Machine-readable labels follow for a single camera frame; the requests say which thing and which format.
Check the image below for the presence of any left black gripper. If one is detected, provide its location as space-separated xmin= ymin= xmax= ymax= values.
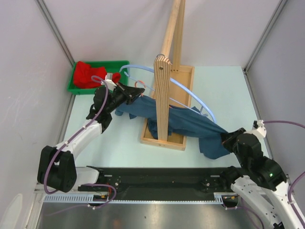
xmin=105 ymin=82 xmax=144 ymax=114

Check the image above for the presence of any orange hanger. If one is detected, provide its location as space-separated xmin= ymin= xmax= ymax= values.
xmin=134 ymin=80 xmax=146 ymax=97

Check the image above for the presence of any blue t shirt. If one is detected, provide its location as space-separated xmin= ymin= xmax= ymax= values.
xmin=115 ymin=95 xmax=230 ymax=159

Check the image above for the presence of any light blue hanger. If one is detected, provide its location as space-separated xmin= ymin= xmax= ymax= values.
xmin=120 ymin=64 xmax=216 ymax=123

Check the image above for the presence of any red t shirt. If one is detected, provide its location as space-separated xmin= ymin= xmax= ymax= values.
xmin=72 ymin=61 xmax=121 ymax=89

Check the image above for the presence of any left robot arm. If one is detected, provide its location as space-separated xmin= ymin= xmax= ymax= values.
xmin=37 ymin=83 xmax=145 ymax=194

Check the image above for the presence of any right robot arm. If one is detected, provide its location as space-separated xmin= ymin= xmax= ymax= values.
xmin=220 ymin=125 xmax=305 ymax=229

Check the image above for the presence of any wooden hanger stand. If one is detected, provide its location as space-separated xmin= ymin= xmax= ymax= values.
xmin=140 ymin=0 xmax=186 ymax=151

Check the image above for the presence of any green plastic tray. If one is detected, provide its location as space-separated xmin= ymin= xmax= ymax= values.
xmin=67 ymin=60 xmax=130 ymax=95

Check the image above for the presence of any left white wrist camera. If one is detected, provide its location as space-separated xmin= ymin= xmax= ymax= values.
xmin=101 ymin=73 xmax=117 ymax=91

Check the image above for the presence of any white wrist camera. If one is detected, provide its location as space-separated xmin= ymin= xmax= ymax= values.
xmin=251 ymin=120 xmax=267 ymax=140
xmin=101 ymin=73 xmax=117 ymax=91

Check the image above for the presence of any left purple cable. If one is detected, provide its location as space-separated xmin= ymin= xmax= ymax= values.
xmin=44 ymin=75 xmax=110 ymax=194

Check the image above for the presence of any purple cable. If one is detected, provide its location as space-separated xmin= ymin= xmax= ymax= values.
xmin=44 ymin=75 xmax=110 ymax=194
xmin=262 ymin=120 xmax=305 ymax=215

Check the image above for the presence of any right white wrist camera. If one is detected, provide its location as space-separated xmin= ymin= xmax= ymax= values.
xmin=251 ymin=120 xmax=267 ymax=140

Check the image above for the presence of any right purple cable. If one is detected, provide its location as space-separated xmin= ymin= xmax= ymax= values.
xmin=262 ymin=120 xmax=305 ymax=215

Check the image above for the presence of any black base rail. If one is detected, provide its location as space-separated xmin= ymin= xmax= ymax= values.
xmin=78 ymin=167 xmax=232 ymax=200

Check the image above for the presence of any white cable duct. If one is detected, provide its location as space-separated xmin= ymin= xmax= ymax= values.
xmin=43 ymin=193 xmax=238 ymax=207

